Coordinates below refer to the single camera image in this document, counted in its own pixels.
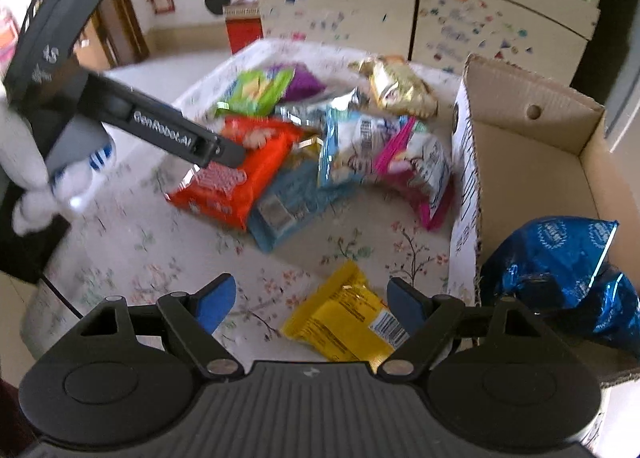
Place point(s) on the white blue snack packet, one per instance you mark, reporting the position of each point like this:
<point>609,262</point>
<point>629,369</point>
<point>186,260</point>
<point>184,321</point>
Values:
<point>350,147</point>

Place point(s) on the red box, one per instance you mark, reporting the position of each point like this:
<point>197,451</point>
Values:
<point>243,32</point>

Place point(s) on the wooden door frame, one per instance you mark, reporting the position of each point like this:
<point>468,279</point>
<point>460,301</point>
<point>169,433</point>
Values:
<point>125,2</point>

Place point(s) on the green snack packet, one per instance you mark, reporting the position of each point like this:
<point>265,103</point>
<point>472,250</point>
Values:
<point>255,90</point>

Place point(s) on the light blue snack packet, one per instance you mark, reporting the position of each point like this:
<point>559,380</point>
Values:
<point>285,210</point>

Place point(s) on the orange snack packet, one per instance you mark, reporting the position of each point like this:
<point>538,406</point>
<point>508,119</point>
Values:
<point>240,185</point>

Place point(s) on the pink edged cartoon snack packet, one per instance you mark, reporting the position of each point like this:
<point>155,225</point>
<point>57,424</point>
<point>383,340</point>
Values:
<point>425,167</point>

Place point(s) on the floral tablecloth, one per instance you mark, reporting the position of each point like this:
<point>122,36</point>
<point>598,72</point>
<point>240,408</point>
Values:
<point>150,248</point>

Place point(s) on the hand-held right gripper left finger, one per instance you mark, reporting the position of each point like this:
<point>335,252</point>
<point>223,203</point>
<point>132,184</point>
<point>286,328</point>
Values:
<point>216,303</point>

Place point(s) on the shiny dark blue snack packet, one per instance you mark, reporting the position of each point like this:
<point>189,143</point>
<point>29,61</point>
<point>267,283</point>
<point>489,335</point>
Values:
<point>550,258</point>

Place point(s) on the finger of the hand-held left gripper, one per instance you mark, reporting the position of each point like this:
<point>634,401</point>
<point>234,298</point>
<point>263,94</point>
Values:
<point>165,130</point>

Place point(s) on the yellow snack packet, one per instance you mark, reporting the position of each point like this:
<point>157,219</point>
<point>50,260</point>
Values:
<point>340,318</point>

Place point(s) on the purple snack packet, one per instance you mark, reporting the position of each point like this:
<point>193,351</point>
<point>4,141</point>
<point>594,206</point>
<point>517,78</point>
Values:
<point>302,82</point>

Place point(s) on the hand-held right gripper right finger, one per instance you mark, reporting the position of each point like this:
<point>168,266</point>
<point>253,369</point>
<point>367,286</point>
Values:
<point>404,305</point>

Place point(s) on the cardboard box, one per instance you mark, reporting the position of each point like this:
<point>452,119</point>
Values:
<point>530,162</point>

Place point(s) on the gold cream snack packet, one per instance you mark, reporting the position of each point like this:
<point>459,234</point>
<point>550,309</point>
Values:
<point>400,87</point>

